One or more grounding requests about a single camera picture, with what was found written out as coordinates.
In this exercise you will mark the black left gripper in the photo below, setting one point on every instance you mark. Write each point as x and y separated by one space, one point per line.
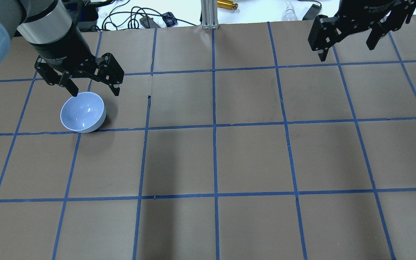
61 47

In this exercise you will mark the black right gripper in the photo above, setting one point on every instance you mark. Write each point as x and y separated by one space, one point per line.
367 12

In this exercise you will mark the blue bowl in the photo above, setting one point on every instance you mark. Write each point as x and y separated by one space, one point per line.
84 113

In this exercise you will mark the black flat device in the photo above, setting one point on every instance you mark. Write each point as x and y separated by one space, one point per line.
312 12

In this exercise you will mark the black power brick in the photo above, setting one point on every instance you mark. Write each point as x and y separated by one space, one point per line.
84 16

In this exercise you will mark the white light bulb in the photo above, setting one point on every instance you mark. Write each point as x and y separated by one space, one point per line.
289 12

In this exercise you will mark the black power adapter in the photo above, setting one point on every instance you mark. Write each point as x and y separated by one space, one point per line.
148 23

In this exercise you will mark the gold cylindrical tool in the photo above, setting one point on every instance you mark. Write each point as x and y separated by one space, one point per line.
227 4

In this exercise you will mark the aluminium extrusion post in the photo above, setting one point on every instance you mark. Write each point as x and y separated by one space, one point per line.
209 14

